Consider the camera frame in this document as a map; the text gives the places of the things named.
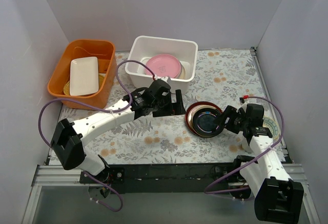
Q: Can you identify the teal patterned plate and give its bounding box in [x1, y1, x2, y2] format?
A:
[263, 116, 280, 140]

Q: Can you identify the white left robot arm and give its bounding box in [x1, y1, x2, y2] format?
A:
[50, 79, 186, 183]

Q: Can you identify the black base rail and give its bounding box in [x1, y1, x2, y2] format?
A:
[79, 162, 257, 195]

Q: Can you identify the aluminium frame rail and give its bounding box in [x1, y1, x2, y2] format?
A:
[22, 165, 85, 224]

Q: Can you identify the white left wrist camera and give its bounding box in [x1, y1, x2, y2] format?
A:
[160, 76, 171, 84]

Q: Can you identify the glossy black plate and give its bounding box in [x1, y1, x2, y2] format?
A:
[192, 108, 221, 137]

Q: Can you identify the floral table mat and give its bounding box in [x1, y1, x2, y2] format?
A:
[86, 50, 275, 165]

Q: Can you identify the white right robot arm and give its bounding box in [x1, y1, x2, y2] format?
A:
[217, 104, 304, 223]

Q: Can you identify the orange plastic bin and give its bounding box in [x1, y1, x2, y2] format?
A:
[48, 39, 117, 109]

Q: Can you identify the yellow plate in orange bin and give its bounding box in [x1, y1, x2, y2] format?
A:
[63, 74, 105, 96]

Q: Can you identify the white cup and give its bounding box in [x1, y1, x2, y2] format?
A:
[241, 138, 252, 153]

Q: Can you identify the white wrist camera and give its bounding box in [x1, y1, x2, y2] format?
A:
[160, 76, 171, 84]
[238, 103, 248, 114]

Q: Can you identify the white rectangular plate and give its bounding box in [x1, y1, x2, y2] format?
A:
[70, 56, 98, 88]

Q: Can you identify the pink plate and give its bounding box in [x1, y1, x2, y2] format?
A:
[146, 54, 181, 78]

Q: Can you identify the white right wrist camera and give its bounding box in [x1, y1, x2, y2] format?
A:
[238, 103, 248, 114]

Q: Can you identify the red rimmed cream plate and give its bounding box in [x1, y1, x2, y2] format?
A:
[184, 101, 224, 139]

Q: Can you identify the white plastic bin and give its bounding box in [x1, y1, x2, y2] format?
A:
[125, 35, 198, 94]

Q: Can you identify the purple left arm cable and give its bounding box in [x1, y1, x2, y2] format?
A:
[38, 60, 158, 212]

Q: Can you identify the watermelon pattern plate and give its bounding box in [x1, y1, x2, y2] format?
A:
[178, 62, 186, 79]

